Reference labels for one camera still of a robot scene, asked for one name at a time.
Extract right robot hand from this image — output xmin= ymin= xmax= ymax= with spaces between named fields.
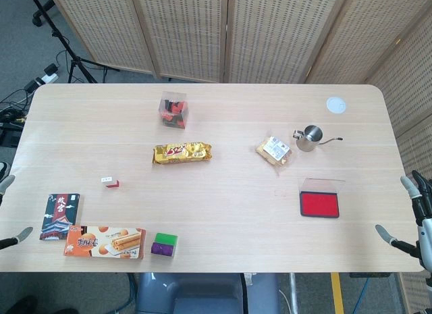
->
xmin=375 ymin=170 xmax=432 ymax=271

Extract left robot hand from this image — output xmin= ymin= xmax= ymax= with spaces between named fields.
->
xmin=0 ymin=174 xmax=34 ymax=251

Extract small red white stamp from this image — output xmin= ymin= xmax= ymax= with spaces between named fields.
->
xmin=100 ymin=176 xmax=122 ymax=190

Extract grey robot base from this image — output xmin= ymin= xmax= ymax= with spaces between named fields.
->
xmin=134 ymin=272 xmax=281 ymax=314

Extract dark palace print box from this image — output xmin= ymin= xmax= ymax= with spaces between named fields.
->
xmin=38 ymin=192 xmax=81 ymax=241

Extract orange egg roll box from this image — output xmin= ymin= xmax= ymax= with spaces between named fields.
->
xmin=63 ymin=224 xmax=147 ymax=260

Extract red ink pad clear lid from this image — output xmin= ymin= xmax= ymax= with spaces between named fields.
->
xmin=299 ymin=178 xmax=346 ymax=219

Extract steel long-spout pitcher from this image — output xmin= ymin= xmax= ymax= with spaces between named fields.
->
xmin=292 ymin=124 xmax=344 ymax=153

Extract white round table grommet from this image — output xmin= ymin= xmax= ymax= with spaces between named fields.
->
xmin=325 ymin=96 xmax=347 ymax=115

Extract green purple block toy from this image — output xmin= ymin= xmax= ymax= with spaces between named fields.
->
xmin=150 ymin=232 xmax=179 ymax=259

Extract white table leg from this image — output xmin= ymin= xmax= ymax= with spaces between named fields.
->
xmin=289 ymin=272 xmax=300 ymax=314

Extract white power strip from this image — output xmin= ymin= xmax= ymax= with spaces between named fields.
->
xmin=35 ymin=64 xmax=59 ymax=85

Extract clear bag of biscuits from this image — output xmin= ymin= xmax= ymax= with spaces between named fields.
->
xmin=254 ymin=133 xmax=294 ymax=176

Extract gold biscuit packet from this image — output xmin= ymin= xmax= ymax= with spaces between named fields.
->
xmin=151 ymin=142 xmax=213 ymax=165

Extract clear box orange black pieces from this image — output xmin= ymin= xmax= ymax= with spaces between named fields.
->
xmin=158 ymin=90 xmax=189 ymax=130

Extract black tripod stand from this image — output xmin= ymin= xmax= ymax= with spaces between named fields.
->
xmin=25 ymin=0 xmax=121 ymax=84

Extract black office chair base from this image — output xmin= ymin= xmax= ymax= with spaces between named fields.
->
xmin=32 ymin=0 xmax=55 ymax=27

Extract wood rattan folding screen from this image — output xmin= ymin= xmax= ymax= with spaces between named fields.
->
xmin=47 ymin=0 xmax=432 ymax=314

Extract black floor cable tangle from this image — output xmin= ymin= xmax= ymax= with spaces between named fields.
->
xmin=0 ymin=86 xmax=34 ymax=146

